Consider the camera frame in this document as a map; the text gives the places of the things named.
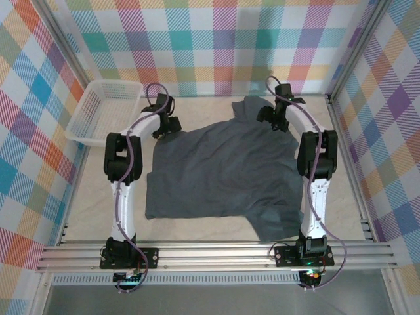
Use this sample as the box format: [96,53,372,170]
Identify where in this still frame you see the aluminium frame corner post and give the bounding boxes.
[329,0,393,99]
[32,0,91,87]

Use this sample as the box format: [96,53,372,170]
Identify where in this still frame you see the white plastic mesh basket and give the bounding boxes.
[64,79,144,148]

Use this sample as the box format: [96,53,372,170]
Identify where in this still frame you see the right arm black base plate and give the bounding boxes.
[274,244,335,268]

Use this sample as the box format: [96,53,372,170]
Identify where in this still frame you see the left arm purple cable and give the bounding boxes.
[113,83,173,295]

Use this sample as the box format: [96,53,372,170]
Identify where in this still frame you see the aluminium table side rail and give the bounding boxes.
[326,94,378,243]
[57,144,89,245]

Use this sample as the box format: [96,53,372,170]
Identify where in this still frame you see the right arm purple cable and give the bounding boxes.
[265,75,348,291]

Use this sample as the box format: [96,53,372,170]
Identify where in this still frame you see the slotted grey cable duct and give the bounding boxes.
[52,274,303,286]

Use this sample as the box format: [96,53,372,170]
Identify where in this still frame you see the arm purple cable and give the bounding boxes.
[113,83,173,295]
[265,75,348,291]

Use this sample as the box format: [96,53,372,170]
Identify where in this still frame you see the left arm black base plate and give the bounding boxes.
[99,247,159,270]

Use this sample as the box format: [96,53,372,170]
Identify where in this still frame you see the grey-blue t-shirt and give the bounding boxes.
[145,96,305,243]

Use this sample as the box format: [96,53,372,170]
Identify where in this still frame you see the long aluminium base rail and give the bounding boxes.
[35,241,398,273]

